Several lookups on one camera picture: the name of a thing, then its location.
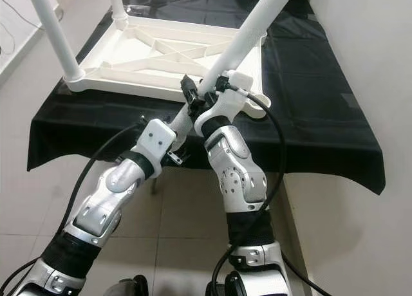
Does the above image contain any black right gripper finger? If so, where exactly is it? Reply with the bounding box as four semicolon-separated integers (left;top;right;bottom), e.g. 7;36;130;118
180;76;200;107

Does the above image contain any white plastic table top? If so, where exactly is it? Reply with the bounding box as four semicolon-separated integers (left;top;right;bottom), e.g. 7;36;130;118
66;16;271;120

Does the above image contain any black tablecloth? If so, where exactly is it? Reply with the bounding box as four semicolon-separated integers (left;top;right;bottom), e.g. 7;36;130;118
27;0;387;195

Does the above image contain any dark robot left leg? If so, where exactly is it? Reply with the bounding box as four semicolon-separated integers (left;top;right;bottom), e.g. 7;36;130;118
106;275;149;296

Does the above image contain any grey tape patch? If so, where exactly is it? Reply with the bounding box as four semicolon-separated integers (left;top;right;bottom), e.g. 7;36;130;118
341;91;361;110

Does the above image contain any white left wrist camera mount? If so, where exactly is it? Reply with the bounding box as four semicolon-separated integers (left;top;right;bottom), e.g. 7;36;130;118
135;119;178;178

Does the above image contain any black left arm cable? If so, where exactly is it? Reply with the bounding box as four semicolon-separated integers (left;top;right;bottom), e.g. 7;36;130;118
0;121;144;296

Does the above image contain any black wall cable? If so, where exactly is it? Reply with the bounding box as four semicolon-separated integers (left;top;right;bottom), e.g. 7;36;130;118
0;0;65;59

